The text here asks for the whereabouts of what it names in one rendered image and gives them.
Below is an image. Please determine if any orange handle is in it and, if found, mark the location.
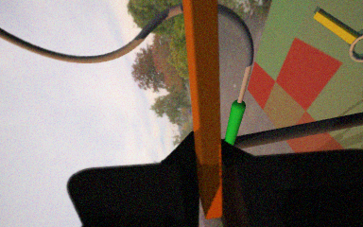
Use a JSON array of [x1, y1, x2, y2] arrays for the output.
[[182, 0, 223, 219]]

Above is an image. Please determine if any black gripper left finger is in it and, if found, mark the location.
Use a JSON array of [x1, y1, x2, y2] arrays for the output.
[[67, 131, 199, 227]]

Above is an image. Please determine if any yellow handle with tan loop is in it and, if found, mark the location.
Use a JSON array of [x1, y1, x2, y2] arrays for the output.
[[314, 11, 363, 62]]

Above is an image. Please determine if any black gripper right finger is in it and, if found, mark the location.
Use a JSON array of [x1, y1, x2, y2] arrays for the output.
[[221, 139, 363, 227]]

